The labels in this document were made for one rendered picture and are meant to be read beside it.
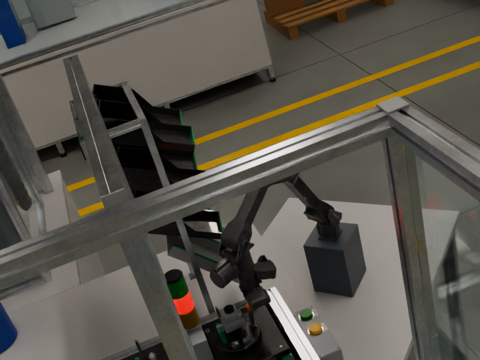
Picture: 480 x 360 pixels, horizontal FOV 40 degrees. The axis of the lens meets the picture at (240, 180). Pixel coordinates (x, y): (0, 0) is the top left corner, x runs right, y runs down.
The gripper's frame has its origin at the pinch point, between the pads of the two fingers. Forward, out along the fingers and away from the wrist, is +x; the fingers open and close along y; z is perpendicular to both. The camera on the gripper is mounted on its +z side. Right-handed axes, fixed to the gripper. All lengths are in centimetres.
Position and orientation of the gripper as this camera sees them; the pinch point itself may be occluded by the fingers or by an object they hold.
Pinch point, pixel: (253, 297)
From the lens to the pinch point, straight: 196.8
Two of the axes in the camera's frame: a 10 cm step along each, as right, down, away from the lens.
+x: 2.5, 8.2, 5.1
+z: 9.2, -3.7, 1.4
